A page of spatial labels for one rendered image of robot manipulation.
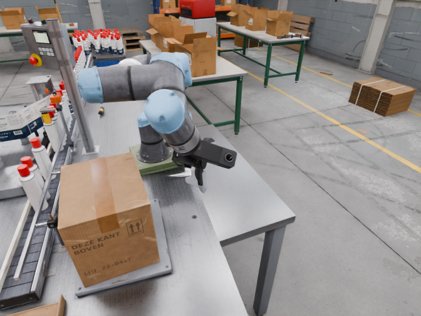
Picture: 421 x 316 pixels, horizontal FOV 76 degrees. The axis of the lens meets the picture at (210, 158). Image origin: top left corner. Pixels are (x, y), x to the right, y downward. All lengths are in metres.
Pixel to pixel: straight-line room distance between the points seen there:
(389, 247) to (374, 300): 0.49
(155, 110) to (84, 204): 0.42
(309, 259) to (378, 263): 0.47
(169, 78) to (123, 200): 0.40
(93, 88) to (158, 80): 0.13
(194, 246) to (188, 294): 0.18
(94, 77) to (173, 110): 0.19
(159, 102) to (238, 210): 0.75
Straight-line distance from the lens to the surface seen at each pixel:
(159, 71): 0.60
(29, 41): 1.57
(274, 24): 5.27
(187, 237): 1.08
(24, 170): 1.18
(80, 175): 0.97
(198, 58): 2.90
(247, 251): 2.09
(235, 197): 1.23
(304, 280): 2.04
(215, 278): 0.97
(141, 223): 0.84
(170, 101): 0.52
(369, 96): 4.67
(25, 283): 1.07
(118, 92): 0.61
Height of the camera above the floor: 1.66
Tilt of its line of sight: 34 degrees down
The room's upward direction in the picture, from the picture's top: straight up
